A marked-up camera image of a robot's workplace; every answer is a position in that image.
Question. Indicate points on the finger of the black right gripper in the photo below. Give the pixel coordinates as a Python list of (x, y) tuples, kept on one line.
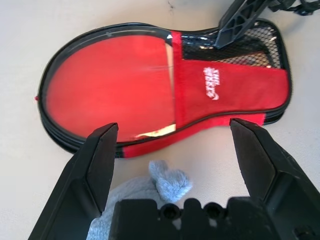
[(237, 22)]

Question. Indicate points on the small white plush toy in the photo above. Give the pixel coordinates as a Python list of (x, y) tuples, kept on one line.
[(172, 185)]

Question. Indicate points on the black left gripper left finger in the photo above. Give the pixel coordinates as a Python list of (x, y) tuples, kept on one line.
[(82, 175)]

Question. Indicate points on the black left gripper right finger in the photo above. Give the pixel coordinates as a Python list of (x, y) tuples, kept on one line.
[(267, 165)]

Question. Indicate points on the red black paddle case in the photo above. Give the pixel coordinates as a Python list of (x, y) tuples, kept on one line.
[(237, 90)]

